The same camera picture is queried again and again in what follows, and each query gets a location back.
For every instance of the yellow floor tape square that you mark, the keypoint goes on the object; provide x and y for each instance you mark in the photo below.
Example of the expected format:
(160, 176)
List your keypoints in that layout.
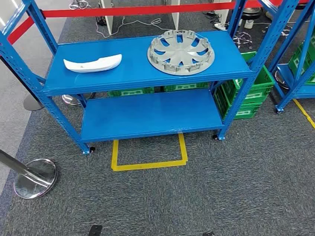
(147, 166)

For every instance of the thin black stanchion grey base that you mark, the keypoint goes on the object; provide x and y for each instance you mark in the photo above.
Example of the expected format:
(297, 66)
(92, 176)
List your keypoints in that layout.
(33, 103)

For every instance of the chrome stanchion with round base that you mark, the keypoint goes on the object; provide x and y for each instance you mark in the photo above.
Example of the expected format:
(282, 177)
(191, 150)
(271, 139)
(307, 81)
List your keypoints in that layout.
(34, 180)

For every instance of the black robot foot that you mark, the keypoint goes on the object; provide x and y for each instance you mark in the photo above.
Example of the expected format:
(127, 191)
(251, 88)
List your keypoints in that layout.
(94, 230)

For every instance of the blue metal shelf rack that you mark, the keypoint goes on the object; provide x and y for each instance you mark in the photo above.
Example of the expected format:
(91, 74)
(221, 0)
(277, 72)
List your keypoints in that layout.
(147, 114)
(305, 92)

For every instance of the red barrier belt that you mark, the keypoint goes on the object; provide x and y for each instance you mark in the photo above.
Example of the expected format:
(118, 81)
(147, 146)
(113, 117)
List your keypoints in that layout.
(20, 31)
(137, 10)

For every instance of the black stool seat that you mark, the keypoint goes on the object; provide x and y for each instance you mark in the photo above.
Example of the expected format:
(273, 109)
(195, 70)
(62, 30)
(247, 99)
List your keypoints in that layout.
(251, 13)

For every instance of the green plastic crate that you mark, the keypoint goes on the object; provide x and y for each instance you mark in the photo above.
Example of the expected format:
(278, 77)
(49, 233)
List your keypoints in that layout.
(294, 62)
(130, 92)
(186, 87)
(260, 88)

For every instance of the white power strip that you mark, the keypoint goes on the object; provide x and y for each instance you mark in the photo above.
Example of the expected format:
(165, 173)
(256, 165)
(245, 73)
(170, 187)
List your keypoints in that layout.
(220, 26)

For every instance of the grey plastic wheel hubcap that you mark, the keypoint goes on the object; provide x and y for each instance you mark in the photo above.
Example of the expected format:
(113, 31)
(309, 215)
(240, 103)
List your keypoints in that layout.
(182, 53)

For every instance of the chrome round stanchion base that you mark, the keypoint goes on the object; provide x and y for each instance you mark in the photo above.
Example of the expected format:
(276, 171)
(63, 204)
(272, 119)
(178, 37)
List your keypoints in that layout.
(280, 79)
(71, 100)

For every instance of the black belt stanchion post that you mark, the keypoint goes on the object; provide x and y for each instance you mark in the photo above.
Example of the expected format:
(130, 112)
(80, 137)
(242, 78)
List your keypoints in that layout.
(43, 13)

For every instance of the chrome chair base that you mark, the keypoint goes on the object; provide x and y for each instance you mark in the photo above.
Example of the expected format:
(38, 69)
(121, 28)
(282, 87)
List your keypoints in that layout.
(285, 32)
(78, 4)
(242, 39)

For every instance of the white curved plastic part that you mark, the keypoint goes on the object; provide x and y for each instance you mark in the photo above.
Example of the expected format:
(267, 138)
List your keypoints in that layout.
(93, 65)

